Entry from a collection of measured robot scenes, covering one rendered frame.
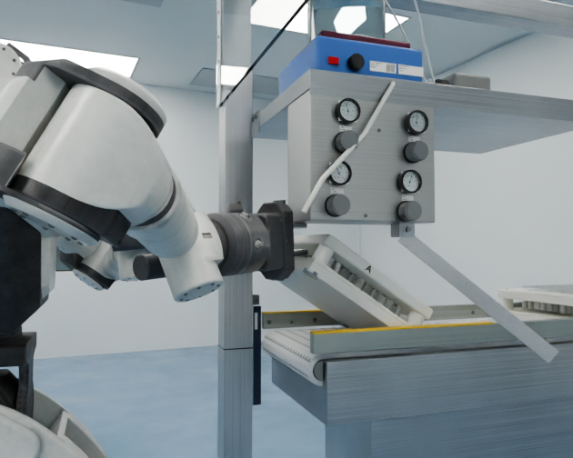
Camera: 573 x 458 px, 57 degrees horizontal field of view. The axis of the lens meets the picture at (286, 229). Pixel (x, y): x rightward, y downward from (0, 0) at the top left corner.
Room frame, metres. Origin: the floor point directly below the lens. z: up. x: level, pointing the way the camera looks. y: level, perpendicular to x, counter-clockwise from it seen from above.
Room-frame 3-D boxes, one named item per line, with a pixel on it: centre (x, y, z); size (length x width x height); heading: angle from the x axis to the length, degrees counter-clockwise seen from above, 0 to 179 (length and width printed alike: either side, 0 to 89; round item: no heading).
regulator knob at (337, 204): (0.79, -0.08, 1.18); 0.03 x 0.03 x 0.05; 19
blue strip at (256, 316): (1.09, 0.06, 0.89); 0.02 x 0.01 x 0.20; 109
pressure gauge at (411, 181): (0.84, -0.20, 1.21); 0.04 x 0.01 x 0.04; 109
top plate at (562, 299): (1.19, -0.66, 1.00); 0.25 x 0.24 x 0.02; 20
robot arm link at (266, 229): (0.79, 0.05, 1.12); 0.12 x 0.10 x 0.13; 142
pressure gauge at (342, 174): (0.80, -0.08, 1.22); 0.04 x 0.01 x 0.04; 109
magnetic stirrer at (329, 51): (0.96, -0.11, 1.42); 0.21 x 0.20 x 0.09; 19
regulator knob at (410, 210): (0.83, -0.19, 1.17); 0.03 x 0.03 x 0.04; 19
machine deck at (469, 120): (1.07, -0.27, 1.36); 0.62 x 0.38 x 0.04; 109
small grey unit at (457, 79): (1.03, -0.34, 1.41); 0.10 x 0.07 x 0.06; 109
